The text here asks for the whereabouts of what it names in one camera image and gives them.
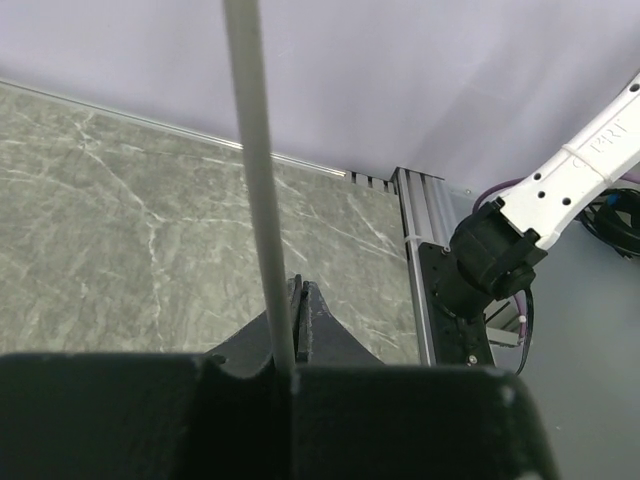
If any right side aluminium rail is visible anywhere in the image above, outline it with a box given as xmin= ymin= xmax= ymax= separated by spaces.
xmin=1 ymin=78 xmax=397 ymax=194

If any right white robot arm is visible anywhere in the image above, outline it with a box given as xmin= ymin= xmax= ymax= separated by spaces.
xmin=438 ymin=78 xmax=639 ymax=310

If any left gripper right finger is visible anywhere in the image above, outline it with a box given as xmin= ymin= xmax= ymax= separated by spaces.
xmin=294 ymin=281 xmax=383 ymax=365

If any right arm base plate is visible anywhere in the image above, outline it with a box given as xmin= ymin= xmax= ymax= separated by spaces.
xmin=418 ymin=242 xmax=494 ymax=366

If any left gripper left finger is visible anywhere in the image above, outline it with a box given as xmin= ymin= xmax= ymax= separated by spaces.
xmin=212 ymin=274 xmax=303 ymax=378

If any front aluminium rail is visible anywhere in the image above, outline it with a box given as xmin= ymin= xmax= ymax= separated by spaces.
xmin=392 ymin=168 xmax=519 ymax=366

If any aluminium rail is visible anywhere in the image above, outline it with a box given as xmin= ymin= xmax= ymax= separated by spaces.
xmin=392 ymin=168 xmax=519 ymax=366
xmin=1 ymin=78 xmax=397 ymax=194

